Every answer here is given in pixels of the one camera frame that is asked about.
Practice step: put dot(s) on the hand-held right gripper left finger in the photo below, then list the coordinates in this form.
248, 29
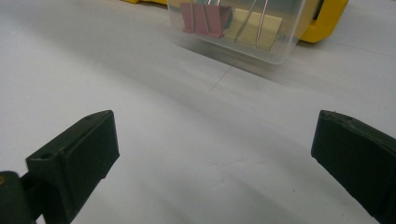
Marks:
77, 155

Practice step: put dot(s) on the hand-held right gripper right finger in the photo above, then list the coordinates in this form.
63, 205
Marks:
358, 161

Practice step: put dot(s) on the clear plastic drawer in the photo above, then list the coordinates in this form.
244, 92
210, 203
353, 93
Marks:
289, 37

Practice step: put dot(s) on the yellow black organizer cabinet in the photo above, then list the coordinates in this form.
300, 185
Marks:
327, 21

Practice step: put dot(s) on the yellow binder clip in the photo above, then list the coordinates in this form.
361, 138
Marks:
246, 31

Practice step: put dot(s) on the pink binder clip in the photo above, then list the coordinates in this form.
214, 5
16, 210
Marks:
202, 20

